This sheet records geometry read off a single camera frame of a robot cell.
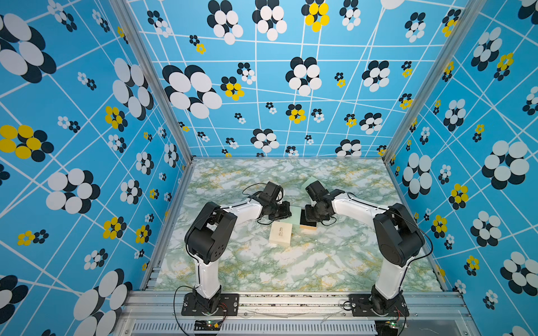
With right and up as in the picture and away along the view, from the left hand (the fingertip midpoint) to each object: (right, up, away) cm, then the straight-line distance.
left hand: (295, 213), depth 93 cm
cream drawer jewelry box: (-7, -8, -4) cm, 11 cm away
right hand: (+8, -2, +2) cm, 8 cm away
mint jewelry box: (+1, -3, -1) cm, 3 cm away
